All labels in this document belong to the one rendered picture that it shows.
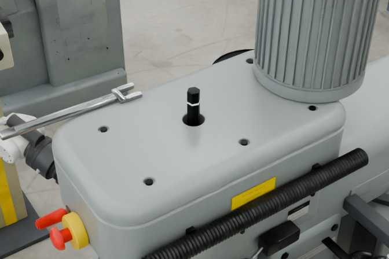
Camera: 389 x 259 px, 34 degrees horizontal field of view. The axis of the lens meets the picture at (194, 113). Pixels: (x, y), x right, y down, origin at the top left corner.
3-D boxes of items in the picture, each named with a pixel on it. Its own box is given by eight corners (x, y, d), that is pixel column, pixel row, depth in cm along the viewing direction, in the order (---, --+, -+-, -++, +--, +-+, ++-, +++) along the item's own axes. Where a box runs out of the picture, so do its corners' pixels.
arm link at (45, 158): (67, 208, 158) (31, 181, 161) (92, 182, 164) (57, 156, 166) (69, 184, 148) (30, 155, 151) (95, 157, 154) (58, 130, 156)
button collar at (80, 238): (79, 257, 102) (75, 232, 98) (63, 233, 106) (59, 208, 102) (91, 252, 103) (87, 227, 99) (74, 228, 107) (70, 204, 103)
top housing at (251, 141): (120, 295, 96) (112, 225, 86) (50, 192, 113) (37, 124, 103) (345, 176, 117) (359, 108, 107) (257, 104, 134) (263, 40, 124)
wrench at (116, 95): (4, 145, 99) (3, 141, 99) (-4, 131, 102) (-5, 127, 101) (142, 97, 109) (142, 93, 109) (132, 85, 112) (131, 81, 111)
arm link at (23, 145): (28, 181, 159) (-5, 155, 161) (57, 154, 165) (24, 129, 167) (27, 157, 150) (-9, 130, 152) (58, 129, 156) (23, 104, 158)
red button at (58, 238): (59, 258, 101) (55, 241, 98) (48, 241, 103) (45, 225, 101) (77, 248, 102) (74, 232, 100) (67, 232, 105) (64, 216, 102)
